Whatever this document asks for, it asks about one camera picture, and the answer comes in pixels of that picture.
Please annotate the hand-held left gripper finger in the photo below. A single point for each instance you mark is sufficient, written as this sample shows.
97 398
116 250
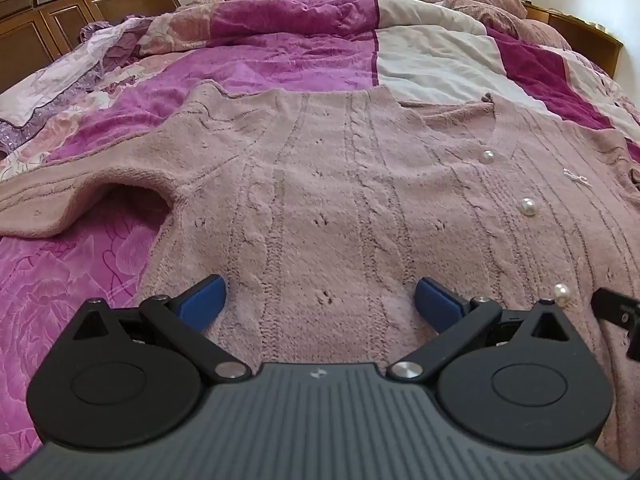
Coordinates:
440 302

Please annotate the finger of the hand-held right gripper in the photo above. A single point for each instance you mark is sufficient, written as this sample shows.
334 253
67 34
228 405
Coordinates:
617 307

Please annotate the pink knit cardigan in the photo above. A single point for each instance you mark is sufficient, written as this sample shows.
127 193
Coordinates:
350 210

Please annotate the wooden footboard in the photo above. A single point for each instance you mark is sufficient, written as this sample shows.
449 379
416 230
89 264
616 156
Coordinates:
585 35

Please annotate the magenta floral patchwork quilt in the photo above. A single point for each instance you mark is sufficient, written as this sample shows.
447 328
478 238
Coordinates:
280 60

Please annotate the pink dotted duvet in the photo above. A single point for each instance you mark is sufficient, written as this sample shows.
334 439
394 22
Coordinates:
475 2

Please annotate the purple floral pillow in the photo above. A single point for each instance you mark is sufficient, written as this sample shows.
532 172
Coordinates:
50 80

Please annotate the wooden headboard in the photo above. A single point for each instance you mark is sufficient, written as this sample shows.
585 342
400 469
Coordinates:
30 35

